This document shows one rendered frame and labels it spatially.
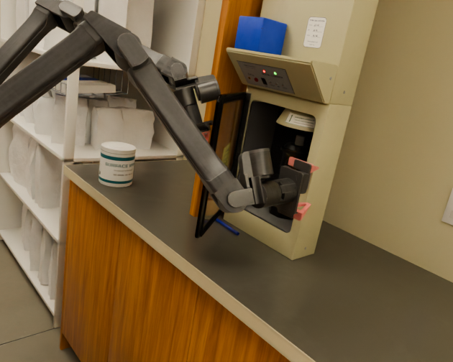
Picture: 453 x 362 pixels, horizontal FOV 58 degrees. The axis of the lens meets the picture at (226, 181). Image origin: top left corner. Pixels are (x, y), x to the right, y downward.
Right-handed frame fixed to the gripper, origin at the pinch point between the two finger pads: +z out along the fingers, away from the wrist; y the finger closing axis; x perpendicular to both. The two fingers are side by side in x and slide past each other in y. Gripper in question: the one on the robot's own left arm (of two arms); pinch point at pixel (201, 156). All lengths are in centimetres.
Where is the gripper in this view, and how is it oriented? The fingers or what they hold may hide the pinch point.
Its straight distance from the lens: 118.4
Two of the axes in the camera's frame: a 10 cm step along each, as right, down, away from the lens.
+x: -2.7, 2.0, -9.4
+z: 2.7, 9.6, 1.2
